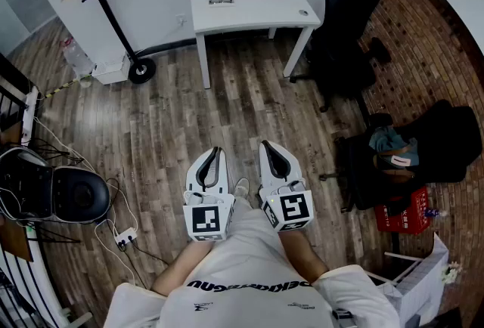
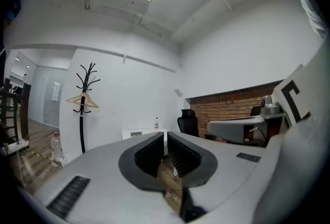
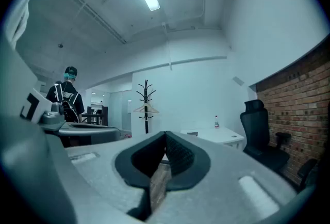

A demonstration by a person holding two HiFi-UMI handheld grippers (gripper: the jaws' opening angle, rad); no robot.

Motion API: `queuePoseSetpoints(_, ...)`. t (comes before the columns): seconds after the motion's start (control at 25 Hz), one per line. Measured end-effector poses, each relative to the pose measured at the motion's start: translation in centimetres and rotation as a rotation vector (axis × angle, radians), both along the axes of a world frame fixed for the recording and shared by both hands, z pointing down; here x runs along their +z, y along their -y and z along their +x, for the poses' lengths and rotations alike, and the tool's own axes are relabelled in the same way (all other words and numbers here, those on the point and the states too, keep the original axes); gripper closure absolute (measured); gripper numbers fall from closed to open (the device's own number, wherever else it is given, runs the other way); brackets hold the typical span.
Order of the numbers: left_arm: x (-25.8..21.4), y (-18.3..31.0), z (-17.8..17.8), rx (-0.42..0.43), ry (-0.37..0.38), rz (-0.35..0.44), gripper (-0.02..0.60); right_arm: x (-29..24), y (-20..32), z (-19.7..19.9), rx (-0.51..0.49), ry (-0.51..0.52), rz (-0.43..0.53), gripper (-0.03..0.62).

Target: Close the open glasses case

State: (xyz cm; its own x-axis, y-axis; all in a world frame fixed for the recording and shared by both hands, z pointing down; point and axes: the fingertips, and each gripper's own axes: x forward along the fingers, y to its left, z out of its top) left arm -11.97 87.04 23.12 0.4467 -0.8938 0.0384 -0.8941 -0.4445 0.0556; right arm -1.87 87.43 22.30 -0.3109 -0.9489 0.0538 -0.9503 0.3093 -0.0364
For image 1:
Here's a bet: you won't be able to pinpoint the person's shoe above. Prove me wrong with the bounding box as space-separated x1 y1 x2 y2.
233 178 250 201

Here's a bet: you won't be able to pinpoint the white flowers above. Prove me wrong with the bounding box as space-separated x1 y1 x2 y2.
440 261 464 286

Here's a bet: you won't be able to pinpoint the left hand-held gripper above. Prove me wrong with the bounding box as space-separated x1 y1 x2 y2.
182 147 236 243

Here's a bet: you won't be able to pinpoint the person's white t-shirt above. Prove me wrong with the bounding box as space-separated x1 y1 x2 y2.
104 197 402 328

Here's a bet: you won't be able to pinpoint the black office chair with clothes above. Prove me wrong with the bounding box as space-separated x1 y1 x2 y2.
319 99 483 214

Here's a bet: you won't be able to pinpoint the person's right forearm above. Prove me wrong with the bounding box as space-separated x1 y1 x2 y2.
278 230 330 286

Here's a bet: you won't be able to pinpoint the black coat rack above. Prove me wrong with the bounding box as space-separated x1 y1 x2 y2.
48 0 157 85

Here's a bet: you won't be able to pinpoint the yellow black striped tape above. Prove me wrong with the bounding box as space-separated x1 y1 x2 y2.
44 79 82 99

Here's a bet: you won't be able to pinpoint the black padded chair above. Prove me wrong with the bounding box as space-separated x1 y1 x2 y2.
0 147 112 225

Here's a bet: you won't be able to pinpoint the white tiled box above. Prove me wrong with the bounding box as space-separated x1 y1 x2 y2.
383 231 451 328

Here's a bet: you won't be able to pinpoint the white perforated plastic box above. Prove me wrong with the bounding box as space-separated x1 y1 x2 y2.
92 52 132 86

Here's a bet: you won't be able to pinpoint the person's left forearm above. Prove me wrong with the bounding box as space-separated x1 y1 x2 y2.
150 239 213 297

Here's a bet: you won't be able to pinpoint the long white power strip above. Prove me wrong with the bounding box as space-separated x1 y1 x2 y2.
20 86 39 146

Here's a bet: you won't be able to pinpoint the white cable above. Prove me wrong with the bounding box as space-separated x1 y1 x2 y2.
33 116 141 282

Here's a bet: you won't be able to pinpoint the blue and brown bag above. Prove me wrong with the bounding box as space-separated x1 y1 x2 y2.
368 125 420 184

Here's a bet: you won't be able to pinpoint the large clear water bottle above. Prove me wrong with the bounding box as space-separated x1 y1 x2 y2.
61 37 95 80

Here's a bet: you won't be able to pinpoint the red box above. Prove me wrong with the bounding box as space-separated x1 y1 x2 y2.
374 186 430 236

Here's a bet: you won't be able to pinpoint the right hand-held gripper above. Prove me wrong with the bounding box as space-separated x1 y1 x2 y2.
259 140 315 233

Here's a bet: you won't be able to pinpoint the small white power strip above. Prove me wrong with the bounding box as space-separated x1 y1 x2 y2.
114 227 138 247

